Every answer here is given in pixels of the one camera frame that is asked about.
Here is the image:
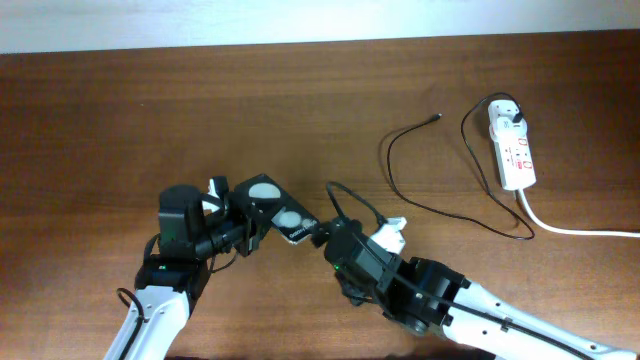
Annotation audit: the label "black smartphone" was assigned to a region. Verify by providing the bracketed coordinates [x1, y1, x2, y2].
[232, 174, 320, 245]

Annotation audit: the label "black charging cable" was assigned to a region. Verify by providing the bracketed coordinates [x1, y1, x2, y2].
[386, 91, 536, 241]

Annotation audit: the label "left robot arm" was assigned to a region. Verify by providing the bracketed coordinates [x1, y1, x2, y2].
[105, 177, 283, 359]

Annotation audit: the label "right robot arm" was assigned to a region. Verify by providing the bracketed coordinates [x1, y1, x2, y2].
[312, 217, 639, 359]

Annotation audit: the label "white USB charger plug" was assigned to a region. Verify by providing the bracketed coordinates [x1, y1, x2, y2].
[488, 100, 528, 142]

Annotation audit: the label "white power strip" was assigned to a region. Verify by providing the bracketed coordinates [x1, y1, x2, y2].
[492, 134, 536, 191]

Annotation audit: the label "white power strip cord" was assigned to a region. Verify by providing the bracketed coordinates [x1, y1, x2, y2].
[515, 188, 640, 239]

